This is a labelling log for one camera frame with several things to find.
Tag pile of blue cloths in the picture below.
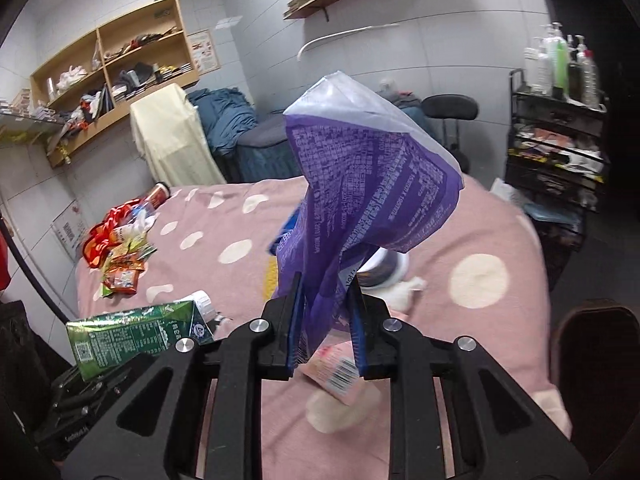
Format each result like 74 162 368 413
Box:
187 87 258 156

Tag black storage cart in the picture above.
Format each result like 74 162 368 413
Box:
504 70 612 291

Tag cream cloth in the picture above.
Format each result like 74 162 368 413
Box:
130 82 228 188

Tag pink dotted blanket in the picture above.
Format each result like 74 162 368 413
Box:
75 177 573 480

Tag black stool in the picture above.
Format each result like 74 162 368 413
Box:
421 94 480 173

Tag white plastic bag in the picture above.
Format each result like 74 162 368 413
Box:
57 62 93 93

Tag dark folded clothes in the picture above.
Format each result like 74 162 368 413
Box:
110 62 157 101

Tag red can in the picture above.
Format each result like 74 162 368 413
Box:
145 183 174 211

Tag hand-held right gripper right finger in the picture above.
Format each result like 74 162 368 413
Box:
347 280 588 480

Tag green drink carton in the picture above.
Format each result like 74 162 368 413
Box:
66 290 221 382

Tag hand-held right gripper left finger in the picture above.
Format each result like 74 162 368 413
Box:
60 272 306 480

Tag clear red-capped bottle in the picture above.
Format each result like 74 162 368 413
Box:
577 45 601 107

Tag pink barcode packet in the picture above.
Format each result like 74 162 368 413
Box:
297 340 362 406

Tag purple snack bag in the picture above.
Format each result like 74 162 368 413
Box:
270 71 465 366

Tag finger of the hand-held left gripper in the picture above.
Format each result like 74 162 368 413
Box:
52 355 156 411

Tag wall notice sheet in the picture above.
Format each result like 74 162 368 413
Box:
52 200 88 261

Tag blue folded cloth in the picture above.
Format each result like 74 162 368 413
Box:
525 202 583 226

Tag wall poster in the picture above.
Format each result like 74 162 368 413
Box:
187 30 221 73

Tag white pump bottle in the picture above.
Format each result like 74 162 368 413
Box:
532 35 552 95

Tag grey wire wall shelf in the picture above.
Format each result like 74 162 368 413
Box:
0 90 66 147

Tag white textured wet wipe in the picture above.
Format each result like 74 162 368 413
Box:
385 276 428 311

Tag green pump bottle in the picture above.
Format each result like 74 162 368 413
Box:
547 22 571 98

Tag white curved rail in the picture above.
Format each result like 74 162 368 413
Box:
297 22 401 61

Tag black curved tube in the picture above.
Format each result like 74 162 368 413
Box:
0 210 81 323

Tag brown trash bin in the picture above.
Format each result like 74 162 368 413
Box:
550 299 640 461

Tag dark pump bottle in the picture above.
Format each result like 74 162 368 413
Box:
567 35 584 101

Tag wooden shelf cabinet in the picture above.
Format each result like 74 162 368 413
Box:
30 0 201 168

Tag pile of colourful snack wrappers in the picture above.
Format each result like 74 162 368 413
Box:
82 200 160 301

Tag blue massage bed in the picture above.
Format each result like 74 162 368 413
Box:
235 90 441 183

